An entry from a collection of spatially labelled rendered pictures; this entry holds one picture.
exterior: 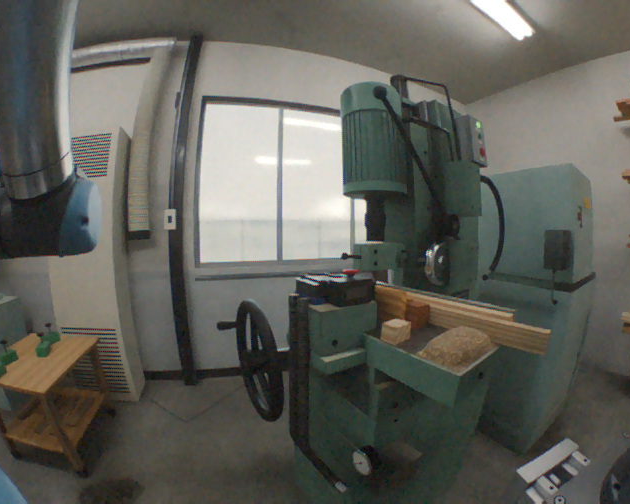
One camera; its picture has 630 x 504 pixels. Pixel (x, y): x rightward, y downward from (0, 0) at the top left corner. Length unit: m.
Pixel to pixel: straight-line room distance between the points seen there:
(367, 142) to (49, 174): 0.63
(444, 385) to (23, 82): 0.56
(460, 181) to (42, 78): 0.80
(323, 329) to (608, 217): 2.53
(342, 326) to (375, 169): 0.38
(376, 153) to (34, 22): 0.66
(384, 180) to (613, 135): 2.44
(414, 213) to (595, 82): 2.57
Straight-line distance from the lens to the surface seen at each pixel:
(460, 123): 0.94
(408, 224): 0.76
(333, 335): 0.51
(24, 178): 0.26
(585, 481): 0.43
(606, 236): 2.71
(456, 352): 0.44
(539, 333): 0.51
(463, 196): 0.76
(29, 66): 0.23
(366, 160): 0.68
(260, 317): 0.53
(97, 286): 1.83
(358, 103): 0.74
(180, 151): 1.94
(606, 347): 2.83
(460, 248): 0.74
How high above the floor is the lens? 1.09
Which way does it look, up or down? 4 degrees down
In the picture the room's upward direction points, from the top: straight up
